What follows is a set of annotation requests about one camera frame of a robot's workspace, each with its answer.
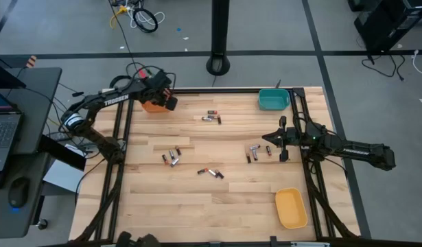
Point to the black aluminium extrusion frame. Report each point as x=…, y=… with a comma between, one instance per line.
x=238, y=91

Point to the black computer mouse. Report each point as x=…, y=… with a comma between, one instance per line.
x=18, y=192

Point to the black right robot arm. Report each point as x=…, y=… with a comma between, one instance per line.
x=361, y=151

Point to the yellow plastic bin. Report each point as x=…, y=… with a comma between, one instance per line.
x=291, y=209

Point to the black caster wheel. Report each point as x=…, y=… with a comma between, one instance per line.
x=42, y=224

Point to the black rounded object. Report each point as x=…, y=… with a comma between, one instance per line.
x=125, y=239

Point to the black side desk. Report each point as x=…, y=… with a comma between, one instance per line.
x=39, y=103

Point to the small black plug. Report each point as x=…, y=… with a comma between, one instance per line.
x=77, y=93

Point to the black laptop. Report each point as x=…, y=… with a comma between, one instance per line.
x=5, y=133

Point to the grey flat box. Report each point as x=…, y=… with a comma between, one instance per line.
x=63, y=176

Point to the black monitor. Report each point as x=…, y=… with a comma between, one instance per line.
x=1, y=77

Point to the orange plastic bin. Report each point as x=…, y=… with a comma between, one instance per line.
x=152, y=108

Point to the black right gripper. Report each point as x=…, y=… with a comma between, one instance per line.
x=293, y=137

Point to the black equipment cabinet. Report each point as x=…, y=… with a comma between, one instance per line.
x=389, y=24

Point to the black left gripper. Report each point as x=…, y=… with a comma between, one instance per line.
x=157, y=85

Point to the orange black striped tape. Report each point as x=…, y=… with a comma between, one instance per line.
x=31, y=61

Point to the teal plastic bin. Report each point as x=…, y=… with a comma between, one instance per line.
x=274, y=99

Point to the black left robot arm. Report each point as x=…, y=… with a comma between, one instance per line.
x=94, y=99

